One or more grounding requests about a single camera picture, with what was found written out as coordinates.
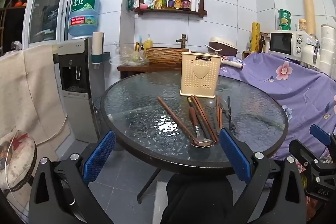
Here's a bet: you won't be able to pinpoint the yellow soap pump bottle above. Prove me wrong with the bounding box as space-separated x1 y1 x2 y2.
143 34 153 53

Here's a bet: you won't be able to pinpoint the bronze faucet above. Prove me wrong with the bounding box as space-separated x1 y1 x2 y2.
176 34 187 49

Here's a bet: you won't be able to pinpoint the white electric kettle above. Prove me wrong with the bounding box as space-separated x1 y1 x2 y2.
302 36 322 70

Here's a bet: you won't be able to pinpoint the cream pan with lid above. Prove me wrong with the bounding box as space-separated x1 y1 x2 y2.
191 50 244 70

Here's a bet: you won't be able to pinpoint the cream perforated utensil holder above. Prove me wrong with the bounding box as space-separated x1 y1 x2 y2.
180 51 223 97

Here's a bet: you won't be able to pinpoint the white microwave oven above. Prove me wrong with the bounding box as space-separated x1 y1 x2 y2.
268 30 306 58

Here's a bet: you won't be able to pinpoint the purple floral cloth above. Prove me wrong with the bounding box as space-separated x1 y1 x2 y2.
223 52 336 161

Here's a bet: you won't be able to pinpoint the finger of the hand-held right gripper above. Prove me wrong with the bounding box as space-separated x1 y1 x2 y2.
309 124 336 147
289 139 336 180

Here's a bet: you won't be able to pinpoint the yellow wrapped roll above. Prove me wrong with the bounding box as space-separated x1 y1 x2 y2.
251 22 260 53

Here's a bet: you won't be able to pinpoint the paper cup dispenser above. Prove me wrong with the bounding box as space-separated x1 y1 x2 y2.
91 32 111 68

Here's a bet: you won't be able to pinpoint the clear plastic bag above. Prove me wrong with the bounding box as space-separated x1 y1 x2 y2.
113 42 150 66

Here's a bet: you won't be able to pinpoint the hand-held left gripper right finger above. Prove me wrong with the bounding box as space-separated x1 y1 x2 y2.
219 128 307 224

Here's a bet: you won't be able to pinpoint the dark wooden counter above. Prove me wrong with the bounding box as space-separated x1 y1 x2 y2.
118 64 184 79

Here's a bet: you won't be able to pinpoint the stack of green bowls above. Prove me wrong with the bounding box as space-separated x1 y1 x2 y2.
278 9 292 31

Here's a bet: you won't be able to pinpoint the round glass table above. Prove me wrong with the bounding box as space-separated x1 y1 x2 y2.
101 70 289 205

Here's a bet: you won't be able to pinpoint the round cushioned stool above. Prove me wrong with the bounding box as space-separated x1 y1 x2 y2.
0 131 37 193

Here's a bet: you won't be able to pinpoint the blue water bottle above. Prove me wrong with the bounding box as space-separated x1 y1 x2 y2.
68 0 102 39

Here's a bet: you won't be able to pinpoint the white cable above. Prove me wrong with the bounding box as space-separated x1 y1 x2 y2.
5 109 69 189

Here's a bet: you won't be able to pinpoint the brown and cream rice cooker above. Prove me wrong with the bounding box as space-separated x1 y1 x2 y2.
209 37 238 58

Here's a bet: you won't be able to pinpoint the tall beige roll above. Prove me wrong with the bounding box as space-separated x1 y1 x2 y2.
301 0 316 36

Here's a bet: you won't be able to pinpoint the grey water dispenser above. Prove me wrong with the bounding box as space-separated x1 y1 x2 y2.
52 38 101 143

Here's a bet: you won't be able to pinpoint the person's black trousers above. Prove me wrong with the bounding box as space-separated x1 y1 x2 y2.
160 174 234 224

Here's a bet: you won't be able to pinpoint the beige hanging cloth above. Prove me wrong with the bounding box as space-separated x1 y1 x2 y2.
0 44 69 146

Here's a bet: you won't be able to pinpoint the thin metal spoon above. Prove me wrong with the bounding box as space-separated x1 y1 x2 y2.
220 98 233 121

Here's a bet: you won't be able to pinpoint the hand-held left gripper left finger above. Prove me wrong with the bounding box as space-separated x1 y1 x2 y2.
29 131 116 224

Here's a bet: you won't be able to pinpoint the sliding window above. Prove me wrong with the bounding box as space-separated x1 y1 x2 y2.
22 0 79 46

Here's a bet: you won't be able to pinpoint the woven pattern wash basin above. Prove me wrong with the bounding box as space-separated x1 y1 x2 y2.
146 47 189 66

